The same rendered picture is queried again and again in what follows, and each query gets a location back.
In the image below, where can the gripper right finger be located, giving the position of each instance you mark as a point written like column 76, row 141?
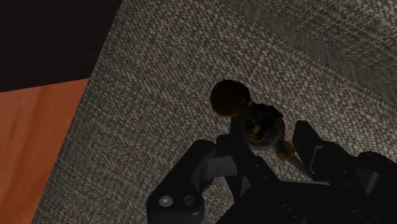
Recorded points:
column 341, row 161

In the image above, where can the dark brown doll figure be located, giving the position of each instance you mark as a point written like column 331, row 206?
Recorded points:
column 248, row 114

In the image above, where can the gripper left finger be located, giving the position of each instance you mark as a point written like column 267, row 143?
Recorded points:
column 180, row 186

